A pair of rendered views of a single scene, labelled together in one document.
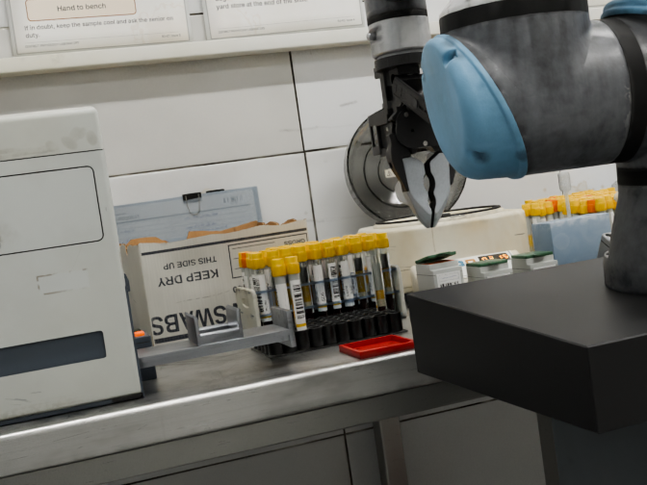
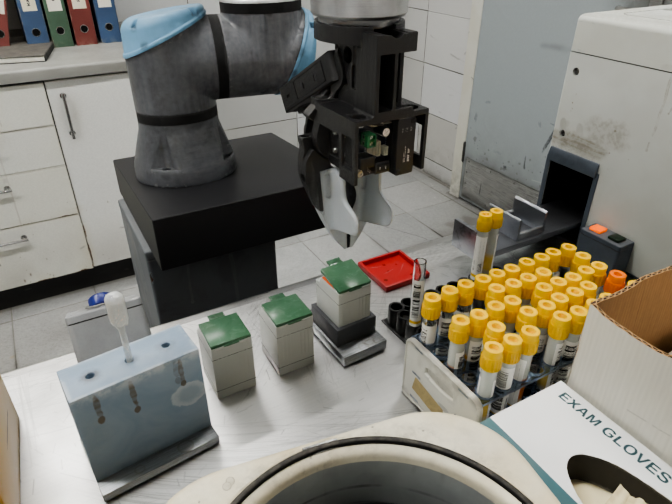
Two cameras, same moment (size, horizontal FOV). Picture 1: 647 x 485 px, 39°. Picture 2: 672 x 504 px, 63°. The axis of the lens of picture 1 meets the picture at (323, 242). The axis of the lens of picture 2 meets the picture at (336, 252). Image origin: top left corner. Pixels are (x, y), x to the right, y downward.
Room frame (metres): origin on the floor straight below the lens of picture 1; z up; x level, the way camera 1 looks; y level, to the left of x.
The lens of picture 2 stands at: (1.58, -0.24, 1.27)
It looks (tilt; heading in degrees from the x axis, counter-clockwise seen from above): 31 degrees down; 169
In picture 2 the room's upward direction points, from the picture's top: straight up
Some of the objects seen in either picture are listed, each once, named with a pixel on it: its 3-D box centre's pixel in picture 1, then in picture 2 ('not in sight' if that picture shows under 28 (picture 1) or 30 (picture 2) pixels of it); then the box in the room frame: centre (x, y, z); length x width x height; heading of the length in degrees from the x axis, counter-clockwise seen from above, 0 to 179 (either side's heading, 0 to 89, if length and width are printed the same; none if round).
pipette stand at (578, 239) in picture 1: (574, 255); (140, 404); (1.23, -0.33, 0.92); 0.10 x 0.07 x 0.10; 114
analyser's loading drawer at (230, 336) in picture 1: (194, 337); (527, 220); (0.99, 0.15, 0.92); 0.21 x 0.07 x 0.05; 108
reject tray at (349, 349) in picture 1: (377, 345); (393, 269); (1.01, -0.04, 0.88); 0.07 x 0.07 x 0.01; 18
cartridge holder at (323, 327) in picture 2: not in sight; (343, 322); (1.12, -0.14, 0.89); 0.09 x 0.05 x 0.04; 20
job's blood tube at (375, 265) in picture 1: (378, 287); (416, 301); (1.15, -0.06, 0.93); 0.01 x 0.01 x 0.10
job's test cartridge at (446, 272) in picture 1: (441, 287); (343, 302); (1.12, -0.14, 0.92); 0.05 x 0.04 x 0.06; 20
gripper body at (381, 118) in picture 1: (406, 107); (362, 99); (1.15, -0.13, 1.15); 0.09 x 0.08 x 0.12; 20
